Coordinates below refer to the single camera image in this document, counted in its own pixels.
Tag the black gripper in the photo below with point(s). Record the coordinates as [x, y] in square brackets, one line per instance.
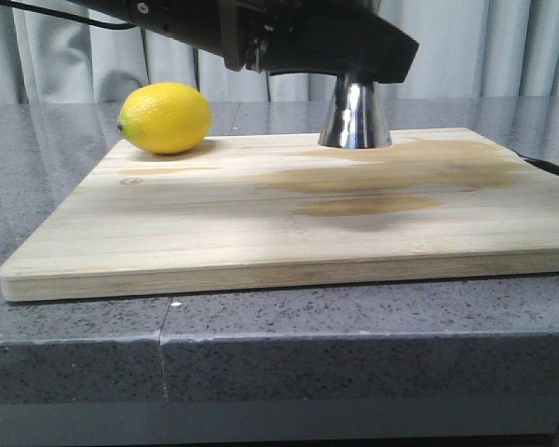
[285, 37]

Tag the steel double jigger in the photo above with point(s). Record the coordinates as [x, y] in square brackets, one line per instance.
[356, 117]

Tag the grey curtain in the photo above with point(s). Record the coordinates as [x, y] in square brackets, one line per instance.
[466, 49]

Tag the wooden cutting board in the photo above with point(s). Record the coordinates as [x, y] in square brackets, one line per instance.
[246, 212]

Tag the yellow lemon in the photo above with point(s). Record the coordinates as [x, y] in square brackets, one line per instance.
[165, 118]

